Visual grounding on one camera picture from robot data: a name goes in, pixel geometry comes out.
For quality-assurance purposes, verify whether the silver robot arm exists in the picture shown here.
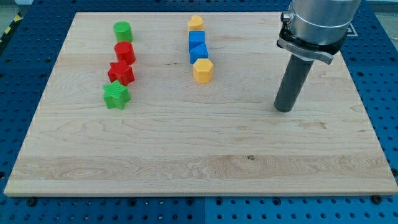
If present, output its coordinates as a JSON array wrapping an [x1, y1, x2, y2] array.
[[277, 0, 361, 64]]

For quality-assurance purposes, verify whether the red star block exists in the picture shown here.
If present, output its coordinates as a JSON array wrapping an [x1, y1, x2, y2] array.
[[108, 60, 135, 86]]

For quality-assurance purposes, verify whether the red cylinder block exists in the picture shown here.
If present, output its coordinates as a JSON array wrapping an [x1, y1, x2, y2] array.
[[114, 41, 136, 65]]

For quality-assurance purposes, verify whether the green star block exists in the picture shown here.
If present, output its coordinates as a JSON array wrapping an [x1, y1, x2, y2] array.
[[103, 80, 131, 110]]

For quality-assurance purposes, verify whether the yellow heart block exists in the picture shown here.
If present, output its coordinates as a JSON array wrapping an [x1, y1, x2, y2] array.
[[188, 15, 205, 31]]

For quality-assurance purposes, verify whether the blue cube block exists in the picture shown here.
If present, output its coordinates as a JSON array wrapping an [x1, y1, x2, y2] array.
[[188, 30, 205, 50]]

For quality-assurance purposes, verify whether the light wooden board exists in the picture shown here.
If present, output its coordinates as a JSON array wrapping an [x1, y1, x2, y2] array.
[[4, 12, 397, 197]]

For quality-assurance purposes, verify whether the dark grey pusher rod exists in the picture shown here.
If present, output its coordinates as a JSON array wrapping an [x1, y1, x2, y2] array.
[[274, 54, 313, 112]]

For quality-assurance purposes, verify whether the green cylinder block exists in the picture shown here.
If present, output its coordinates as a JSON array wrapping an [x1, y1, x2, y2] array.
[[113, 21, 134, 42]]

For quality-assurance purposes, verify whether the blue triangle block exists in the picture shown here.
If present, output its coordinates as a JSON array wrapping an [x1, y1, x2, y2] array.
[[189, 43, 209, 64]]

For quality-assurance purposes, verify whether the yellow hexagon block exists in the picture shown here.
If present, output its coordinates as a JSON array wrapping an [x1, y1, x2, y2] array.
[[193, 58, 214, 83]]

